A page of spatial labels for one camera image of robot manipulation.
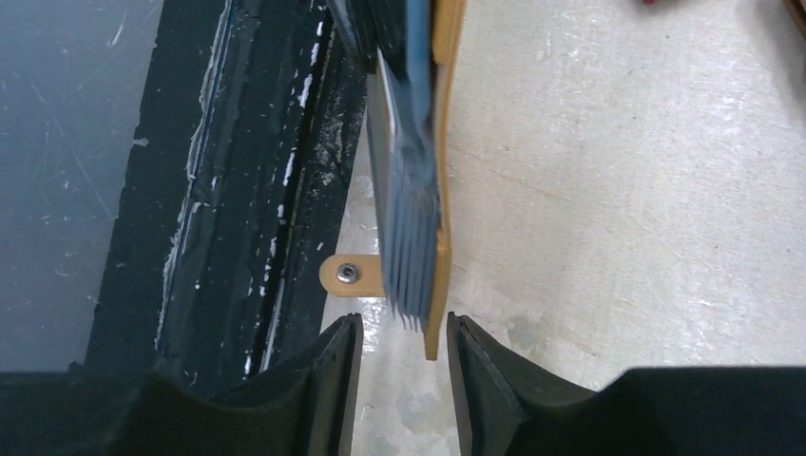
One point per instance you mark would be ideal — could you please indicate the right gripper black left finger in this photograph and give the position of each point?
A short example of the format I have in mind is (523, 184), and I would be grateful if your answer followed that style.
(304, 405)

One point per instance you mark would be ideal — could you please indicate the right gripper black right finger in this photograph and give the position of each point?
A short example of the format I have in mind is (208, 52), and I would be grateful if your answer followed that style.
(506, 405)

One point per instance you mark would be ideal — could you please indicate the orange card holder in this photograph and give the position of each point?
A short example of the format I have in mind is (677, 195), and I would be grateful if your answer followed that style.
(372, 29)

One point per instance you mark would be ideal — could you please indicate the grey striped credit card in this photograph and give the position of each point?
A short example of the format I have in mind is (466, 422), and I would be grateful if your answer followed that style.
(403, 165)

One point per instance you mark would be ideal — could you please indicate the light blue credit card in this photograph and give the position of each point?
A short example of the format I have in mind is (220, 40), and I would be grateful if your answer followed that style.
(418, 22)

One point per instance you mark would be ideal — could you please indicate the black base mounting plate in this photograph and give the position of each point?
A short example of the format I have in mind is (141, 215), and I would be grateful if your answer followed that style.
(234, 192)

